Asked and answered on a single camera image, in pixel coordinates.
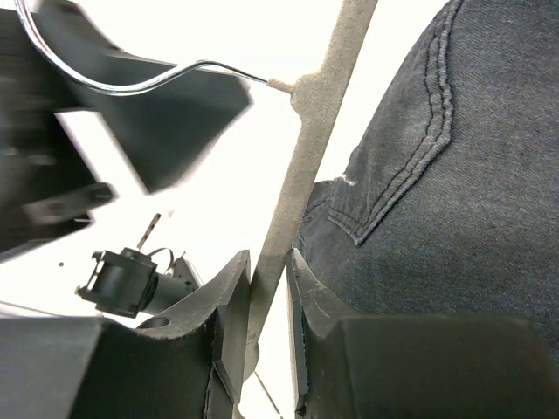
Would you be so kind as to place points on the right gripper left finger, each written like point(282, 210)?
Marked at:
point(186, 362)

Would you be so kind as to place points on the grey metal trouser hanger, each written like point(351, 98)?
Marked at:
point(317, 99)

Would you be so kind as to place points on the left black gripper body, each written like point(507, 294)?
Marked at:
point(47, 190)

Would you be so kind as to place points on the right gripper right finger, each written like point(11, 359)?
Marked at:
point(328, 380)

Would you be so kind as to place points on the black denim trousers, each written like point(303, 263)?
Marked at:
point(449, 203)

